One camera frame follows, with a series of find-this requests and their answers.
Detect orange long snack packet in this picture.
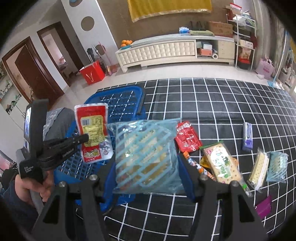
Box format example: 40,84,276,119
183,152,216,181

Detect green scallion cracker pack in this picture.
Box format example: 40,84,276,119
201,141,253,197

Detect small red snack packet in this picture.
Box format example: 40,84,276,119
175,121,203,153

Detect light blue striped snack bag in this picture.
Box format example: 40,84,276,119
107,118,184,194

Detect red yellow snack packet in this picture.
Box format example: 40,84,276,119
74,103,113,164

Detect purple gum pack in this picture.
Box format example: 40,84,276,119
242,122,253,151

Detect clear wafer pack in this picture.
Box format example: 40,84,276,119
247,148,269,191

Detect magenta snack packet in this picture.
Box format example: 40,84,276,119
255,195,272,220

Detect person's left hand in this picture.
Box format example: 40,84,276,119
15,170,55,206

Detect brown wooden door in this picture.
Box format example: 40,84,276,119
2,37,64,108

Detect red paper bag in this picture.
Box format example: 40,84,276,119
79,61,105,85

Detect black white grid tablecloth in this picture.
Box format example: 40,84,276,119
104,78,295,240

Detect broom and dustpan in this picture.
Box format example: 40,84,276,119
92,43,118,76

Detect blue plastic basket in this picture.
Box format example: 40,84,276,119
53,85,147,214

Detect oranges on blue plate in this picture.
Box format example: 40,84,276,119
120,40,133,50

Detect cream tv cabinet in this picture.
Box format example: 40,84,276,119
115,34,235,73

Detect pink gift bag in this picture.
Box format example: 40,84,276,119
255,58,274,79

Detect green folded cloth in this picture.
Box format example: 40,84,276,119
189,30,215,36

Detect blue tissue box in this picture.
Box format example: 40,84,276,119
179,27,190,35

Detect cardboard box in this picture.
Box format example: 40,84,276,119
208,22,233,38

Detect white metal shelf rack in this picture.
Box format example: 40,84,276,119
225,3,257,71

